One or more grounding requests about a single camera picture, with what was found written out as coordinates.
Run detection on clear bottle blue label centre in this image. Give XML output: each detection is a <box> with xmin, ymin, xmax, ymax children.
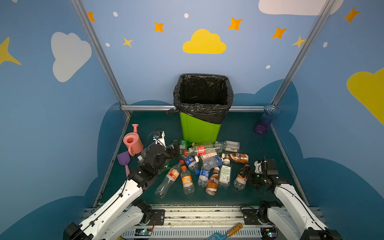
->
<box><xmin>202</xmin><ymin>156</ymin><xmax>223</xmax><ymax>170</ymax></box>

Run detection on black bin liner bag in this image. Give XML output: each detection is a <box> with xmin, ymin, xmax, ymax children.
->
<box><xmin>167</xmin><ymin>74</ymin><xmax>234</xmax><ymax>125</ymax></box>

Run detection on clear bottle red cola label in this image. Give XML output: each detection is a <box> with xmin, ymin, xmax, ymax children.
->
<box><xmin>187</xmin><ymin>142</ymin><xmax>223</xmax><ymax>156</ymax></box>

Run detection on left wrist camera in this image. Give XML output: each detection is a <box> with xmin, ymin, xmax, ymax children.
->
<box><xmin>153</xmin><ymin>130</ymin><xmax>166</xmax><ymax>149</ymax></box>

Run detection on aluminium frame post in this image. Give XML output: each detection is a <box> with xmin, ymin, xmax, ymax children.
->
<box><xmin>271</xmin><ymin>0</ymin><xmax>336</xmax><ymax>106</ymax></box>
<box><xmin>71</xmin><ymin>0</ymin><xmax>132</xmax><ymax>118</ymax></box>

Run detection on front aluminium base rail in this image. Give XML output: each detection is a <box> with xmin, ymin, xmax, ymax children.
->
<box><xmin>83</xmin><ymin>203</ymin><xmax>325</xmax><ymax>240</ymax></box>

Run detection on crushed green bottle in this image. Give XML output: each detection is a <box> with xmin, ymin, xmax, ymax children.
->
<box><xmin>172</xmin><ymin>140</ymin><xmax>192</xmax><ymax>150</ymax></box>

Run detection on left aluminium frame post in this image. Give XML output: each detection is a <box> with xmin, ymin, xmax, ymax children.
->
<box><xmin>71</xmin><ymin>0</ymin><xmax>132</xmax><ymax>118</ymax></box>

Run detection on brown Nescafe bottle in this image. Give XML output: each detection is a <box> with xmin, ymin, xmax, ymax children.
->
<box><xmin>206</xmin><ymin>167</ymin><xmax>220</xmax><ymax>196</ymax></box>

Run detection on pink label crushed bottle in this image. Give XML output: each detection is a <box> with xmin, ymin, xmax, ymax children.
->
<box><xmin>200</xmin><ymin>151</ymin><xmax>217</xmax><ymax>160</ymax></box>

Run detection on clear bottle orange label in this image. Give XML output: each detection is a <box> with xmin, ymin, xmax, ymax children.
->
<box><xmin>181</xmin><ymin>166</ymin><xmax>195</xmax><ymax>195</ymax></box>

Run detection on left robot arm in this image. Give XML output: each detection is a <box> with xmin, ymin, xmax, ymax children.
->
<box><xmin>63</xmin><ymin>144</ymin><xmax>180</xmax><ymax>240</ymax></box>

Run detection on brown coffee bottle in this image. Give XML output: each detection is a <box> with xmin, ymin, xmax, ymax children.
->
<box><xmin>222</xmin><ymin>153</ymin><xmax>249</xmax><ymax>164</ymax></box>

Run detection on Pepsi bottle blue label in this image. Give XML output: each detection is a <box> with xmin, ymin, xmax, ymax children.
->
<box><xmin>182</xmin><ymin>150</ymin><xmax>200</xmax><ymax>175</ymax></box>

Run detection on purple ribbed glass vase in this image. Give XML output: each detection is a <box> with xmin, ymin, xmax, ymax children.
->
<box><xmin>254</xmin><ymin>105</ymin><xmax>280</xmax><ymax>135</ymax></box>

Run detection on green plastic bin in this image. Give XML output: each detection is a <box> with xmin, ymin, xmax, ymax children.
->
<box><xmin>180</xmin><ymin>113</ymin><xmax>221</xmax><ymax>143</ymax></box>

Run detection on water bottle blue cap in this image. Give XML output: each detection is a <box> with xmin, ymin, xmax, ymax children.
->
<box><xmin>198</xmin><ymin>168</ymin><xmax>210</xmax><ymax>188</ymax></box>

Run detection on clear square plastic bottle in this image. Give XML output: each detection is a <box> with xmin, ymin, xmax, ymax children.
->
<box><xmin>217</xmin><ymin>141</ymin><xmax>240</xmax><ymax>153</ymax></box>

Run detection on aluminium back frame rail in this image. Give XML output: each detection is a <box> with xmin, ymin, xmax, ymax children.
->
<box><xmin>121</xmin><ymin>105</ymin><xmax>264</xmax><ymax>113</ymax></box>

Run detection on tall clear bottle red label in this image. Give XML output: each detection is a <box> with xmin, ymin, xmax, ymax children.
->
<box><xmin>155</xmin><ymin>160</ymin><xmax>185</xmax><ymax>199</ymax></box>

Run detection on orange cap bottle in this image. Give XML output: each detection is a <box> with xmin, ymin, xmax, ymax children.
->
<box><xmin>234</xmin><ymin>165</ymin><xmax>251</xmax><ymax>191</ymax></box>

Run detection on right aluminium frame post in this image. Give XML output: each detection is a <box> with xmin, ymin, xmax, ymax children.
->
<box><xmin>271</xmin><ymin>0</ymin><xmax>336</xmax><ymax>106</ymax></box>

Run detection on pink watering can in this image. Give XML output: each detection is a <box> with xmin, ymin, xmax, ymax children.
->
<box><xmin>123</xmin><ymin>124</ymin><xmax>144</xmax><ymax>157</ymax></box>

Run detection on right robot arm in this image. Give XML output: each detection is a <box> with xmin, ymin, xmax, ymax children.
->
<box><xmin>249</xmin><ymin>159</ymin><xmax>343</xmax><ymax>240</ymax></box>

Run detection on scraper with wooden handle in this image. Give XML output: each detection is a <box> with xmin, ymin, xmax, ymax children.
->
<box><xmin>207</xmin><ymin>223</ymin><xmax>243</xmax><ymax>240</ymax></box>

